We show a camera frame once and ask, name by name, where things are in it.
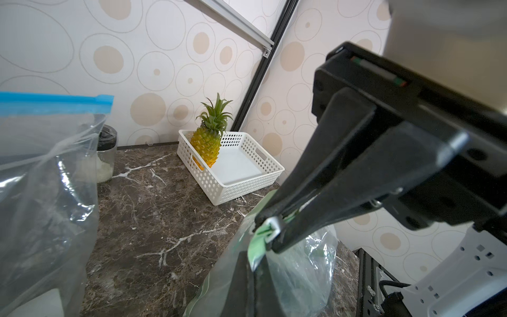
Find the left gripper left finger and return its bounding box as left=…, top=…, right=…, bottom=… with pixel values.
left=221, top=251, right=255, bottom=317

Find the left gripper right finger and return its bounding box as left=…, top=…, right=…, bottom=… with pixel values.
left=253, top=257, right=285, bottom=317

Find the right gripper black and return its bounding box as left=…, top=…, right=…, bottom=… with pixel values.
left=255, top=42, right=506, bottom=253

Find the green-zip bag with pineapple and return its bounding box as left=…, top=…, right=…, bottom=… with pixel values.
left=184, top=191, right=338, bottom=316

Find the yellow pineapple green crown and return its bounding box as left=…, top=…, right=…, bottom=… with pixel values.
left=190, top=93, right=232, bottom=168

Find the blue-zip bag with pineapple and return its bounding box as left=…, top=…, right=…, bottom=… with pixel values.
left=1, top=92, right=114, bottom=316

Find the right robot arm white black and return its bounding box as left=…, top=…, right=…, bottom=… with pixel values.
left=251, top=1, right=506, bottom=316

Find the white perforated plastic basket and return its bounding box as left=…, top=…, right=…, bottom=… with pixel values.
left=177, top=129, right=285, bottom=206

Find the small bottle black cap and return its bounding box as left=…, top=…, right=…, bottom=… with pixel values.
left=81, top=125, right=118, bottom=184

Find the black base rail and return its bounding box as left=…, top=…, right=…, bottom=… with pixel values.
left=354, top=248, right=397, bottom=317

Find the right black frame post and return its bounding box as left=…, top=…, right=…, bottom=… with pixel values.
left=231, top=0, right=299, bottom=132

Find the horizontal aluminium frame bar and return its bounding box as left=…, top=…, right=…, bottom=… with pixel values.
left=186, top=0, right=275, bottom=58

